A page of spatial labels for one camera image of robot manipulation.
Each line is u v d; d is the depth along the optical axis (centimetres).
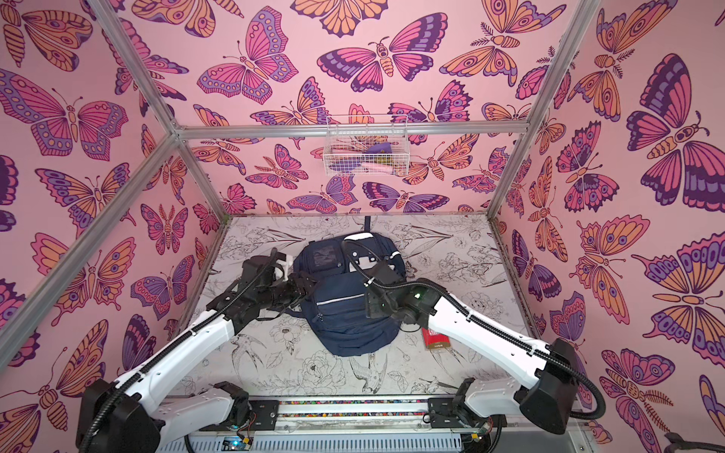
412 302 49
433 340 87
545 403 37
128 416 38
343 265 97
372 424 73
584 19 70
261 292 64
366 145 96
